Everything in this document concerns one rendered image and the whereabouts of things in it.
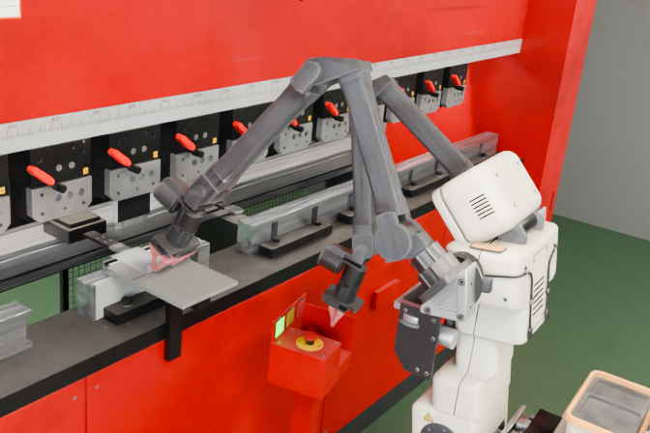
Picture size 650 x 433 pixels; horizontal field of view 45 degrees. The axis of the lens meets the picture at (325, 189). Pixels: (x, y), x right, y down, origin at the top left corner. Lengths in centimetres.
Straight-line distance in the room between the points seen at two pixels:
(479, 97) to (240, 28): 190
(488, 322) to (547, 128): 197
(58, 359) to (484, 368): 94
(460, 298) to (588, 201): 412
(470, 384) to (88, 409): 86
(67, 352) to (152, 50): 70
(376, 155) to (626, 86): 396
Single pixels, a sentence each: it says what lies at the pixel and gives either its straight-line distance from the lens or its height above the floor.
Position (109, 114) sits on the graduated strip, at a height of 138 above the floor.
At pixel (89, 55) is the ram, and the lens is 174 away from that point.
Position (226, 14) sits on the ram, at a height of 159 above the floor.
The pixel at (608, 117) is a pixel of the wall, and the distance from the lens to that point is 550.
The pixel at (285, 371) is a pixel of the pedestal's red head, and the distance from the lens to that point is 211.
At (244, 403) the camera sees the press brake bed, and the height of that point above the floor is 48.
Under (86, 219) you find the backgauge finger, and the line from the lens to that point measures 214.
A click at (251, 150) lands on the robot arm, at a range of 170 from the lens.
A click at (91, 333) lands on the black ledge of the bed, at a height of 88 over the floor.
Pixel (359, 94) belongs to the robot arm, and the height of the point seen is 151.
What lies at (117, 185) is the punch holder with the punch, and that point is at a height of 122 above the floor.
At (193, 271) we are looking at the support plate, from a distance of 194.
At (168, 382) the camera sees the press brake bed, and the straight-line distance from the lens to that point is 207.
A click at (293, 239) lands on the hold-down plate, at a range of 239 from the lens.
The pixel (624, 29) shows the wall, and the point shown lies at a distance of 542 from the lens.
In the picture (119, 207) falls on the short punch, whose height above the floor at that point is 114.
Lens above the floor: 185
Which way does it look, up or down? 20 degrees down
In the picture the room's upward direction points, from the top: 6 degrees clockwise
